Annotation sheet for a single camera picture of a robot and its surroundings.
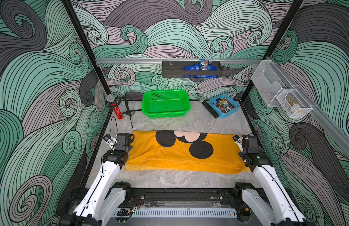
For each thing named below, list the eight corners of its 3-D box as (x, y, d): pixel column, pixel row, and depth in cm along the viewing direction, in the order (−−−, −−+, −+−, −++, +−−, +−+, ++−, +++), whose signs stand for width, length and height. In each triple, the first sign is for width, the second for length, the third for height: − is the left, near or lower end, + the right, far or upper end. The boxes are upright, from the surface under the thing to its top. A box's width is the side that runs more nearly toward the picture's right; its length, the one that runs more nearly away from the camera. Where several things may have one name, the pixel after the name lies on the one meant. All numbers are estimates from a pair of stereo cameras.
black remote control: (215, 118, 110) (216, 116, 108) (201, 103, 121) (202, 100, 119) (218, 117, 111) (219, 115, 109) (204, 102, 122) (204, 100, 120)
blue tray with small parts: (220, 119, 110) (221, 116, 107) (206, 103, 121) (207, 100, 118) (240, 110, 116) (242, 107, 113) (225, 96, 127) (226, 93, 124)
